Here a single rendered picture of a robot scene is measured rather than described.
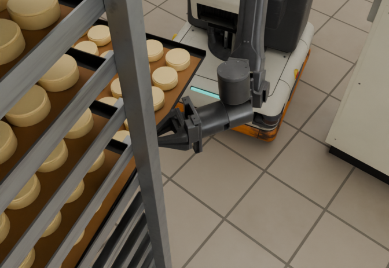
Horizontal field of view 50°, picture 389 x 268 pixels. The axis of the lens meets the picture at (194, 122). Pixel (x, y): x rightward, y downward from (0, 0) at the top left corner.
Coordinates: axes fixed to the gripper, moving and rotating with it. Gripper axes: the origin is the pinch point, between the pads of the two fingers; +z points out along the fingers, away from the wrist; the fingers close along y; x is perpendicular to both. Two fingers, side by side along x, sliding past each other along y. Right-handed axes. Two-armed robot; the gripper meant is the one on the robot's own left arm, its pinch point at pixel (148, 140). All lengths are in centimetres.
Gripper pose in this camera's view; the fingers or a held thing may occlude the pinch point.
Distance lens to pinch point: 76.1
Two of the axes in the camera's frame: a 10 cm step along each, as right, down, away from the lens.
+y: 0.4, 5.9, 8.1
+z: -9.3, 3.1, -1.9
